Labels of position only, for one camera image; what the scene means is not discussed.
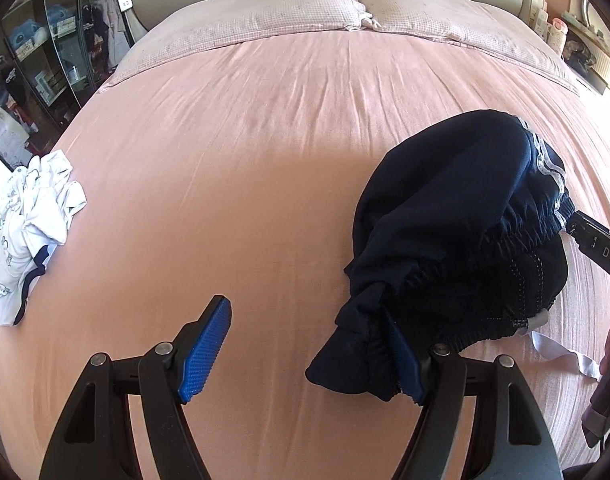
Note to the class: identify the dark handbag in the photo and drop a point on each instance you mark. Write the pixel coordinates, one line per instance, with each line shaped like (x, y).
(580, 57)

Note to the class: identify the pink sheeted bed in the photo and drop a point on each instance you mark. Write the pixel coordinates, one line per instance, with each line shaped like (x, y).
(235, 185)

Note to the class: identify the person's right forearm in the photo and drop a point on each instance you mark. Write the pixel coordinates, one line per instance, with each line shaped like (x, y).
(607, 410)

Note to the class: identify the pink checked pillow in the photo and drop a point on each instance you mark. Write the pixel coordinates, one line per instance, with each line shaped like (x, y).
(235, 15)
(460, 15)

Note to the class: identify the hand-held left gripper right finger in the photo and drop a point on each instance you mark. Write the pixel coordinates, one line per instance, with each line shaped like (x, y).
(410, 375)

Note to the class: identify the white curved vanity dresser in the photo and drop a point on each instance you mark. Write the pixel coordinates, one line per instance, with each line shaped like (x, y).
(607, 64)

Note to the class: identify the white navy-trimmed printed garment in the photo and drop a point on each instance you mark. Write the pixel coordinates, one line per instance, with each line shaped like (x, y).
(30, 240)

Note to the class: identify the glass display cabinet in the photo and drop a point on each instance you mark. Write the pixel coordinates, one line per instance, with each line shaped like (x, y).
(50, 60)

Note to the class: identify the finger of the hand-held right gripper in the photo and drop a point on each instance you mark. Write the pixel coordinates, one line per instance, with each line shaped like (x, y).
(597, 247)

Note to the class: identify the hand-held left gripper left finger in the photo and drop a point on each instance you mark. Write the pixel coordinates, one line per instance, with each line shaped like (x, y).
(205, 355)

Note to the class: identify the navy striped shorts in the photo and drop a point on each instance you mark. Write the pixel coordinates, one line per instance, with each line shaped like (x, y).
(435, 210)

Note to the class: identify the white bottle pink lid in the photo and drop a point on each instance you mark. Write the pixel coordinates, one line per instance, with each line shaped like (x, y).
(557, 35)

